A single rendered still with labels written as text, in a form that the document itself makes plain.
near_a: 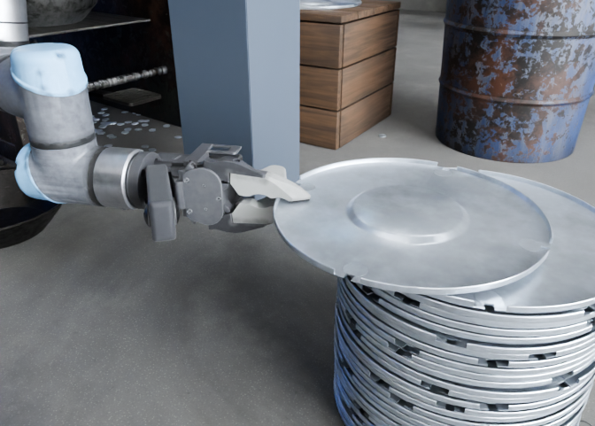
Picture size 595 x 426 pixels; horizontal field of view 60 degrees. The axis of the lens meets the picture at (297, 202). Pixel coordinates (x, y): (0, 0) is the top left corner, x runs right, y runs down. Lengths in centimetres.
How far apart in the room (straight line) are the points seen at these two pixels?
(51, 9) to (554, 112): 129
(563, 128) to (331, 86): 60
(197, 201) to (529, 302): 36
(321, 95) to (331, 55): 11
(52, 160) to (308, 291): 44
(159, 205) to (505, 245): 34
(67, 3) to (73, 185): 94
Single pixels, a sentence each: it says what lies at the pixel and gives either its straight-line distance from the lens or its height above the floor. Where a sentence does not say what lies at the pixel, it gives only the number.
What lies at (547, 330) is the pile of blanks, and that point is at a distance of 50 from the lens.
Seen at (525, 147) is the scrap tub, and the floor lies 4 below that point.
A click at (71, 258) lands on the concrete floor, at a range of 104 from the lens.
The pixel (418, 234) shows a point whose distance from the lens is 53.
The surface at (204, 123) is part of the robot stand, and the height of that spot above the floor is 19.
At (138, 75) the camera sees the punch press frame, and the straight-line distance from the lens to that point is 157.
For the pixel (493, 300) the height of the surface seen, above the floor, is 24.
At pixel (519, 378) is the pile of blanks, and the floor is 17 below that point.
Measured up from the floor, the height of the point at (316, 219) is 25.
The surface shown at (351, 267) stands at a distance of 48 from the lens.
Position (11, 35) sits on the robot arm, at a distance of 76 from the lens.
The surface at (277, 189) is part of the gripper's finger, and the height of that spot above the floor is 27.
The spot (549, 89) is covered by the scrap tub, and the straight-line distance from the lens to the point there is 141.
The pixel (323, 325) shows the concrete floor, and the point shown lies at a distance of 80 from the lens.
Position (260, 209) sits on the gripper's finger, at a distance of 60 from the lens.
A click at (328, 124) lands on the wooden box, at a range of 142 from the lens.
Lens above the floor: 52
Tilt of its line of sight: 27 degrees down
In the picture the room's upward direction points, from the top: straight up
